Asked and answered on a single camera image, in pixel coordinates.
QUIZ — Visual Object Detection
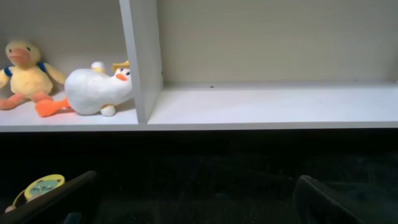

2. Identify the yellow rattle drum toy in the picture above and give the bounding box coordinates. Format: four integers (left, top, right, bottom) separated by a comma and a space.
4, 174, 66, 214

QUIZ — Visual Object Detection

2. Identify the white shelf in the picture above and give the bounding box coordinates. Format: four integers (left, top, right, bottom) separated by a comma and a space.
0, 0, 398, 133

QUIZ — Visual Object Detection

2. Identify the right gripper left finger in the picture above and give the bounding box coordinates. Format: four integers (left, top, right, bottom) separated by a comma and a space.
0, 170, 102, 224

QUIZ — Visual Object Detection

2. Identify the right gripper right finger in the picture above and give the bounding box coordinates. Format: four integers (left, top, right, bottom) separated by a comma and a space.
292, 174, 371, 224

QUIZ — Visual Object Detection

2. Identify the white plush goose with hat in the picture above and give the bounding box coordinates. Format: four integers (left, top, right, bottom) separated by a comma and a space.
34, 60, 134, 118

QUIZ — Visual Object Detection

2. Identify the yellow plush duck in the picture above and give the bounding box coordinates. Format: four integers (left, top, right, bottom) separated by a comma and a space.
0, 40, 67, 111

